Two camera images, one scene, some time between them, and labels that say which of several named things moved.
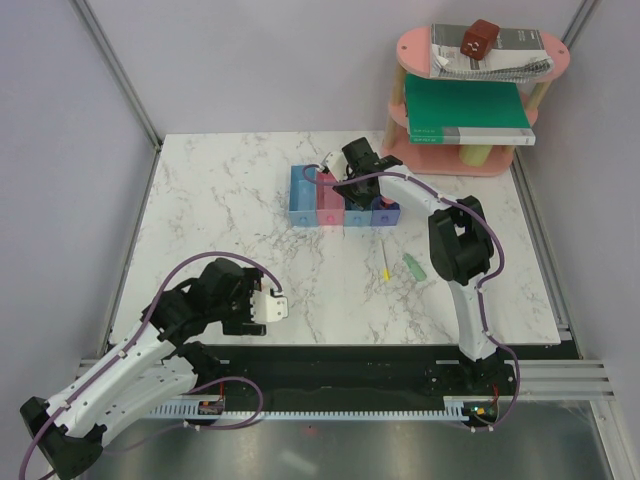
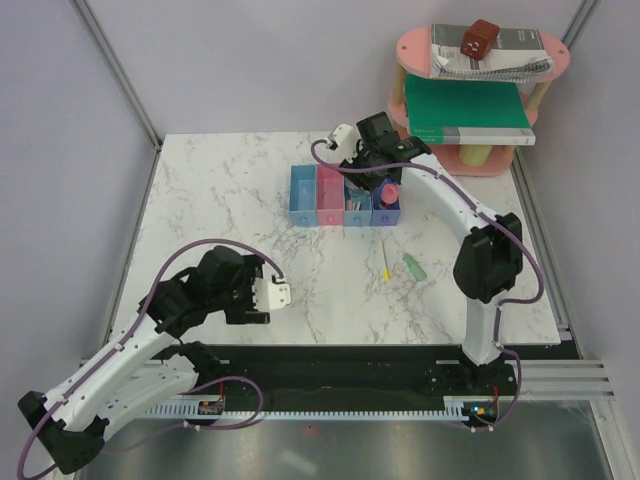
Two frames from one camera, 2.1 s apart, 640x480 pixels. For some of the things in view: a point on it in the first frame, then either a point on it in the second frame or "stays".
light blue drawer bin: [354, 216] stays
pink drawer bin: [330, 208] stays
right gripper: [362, 202] to [366, 183]
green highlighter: [417, 270] stays
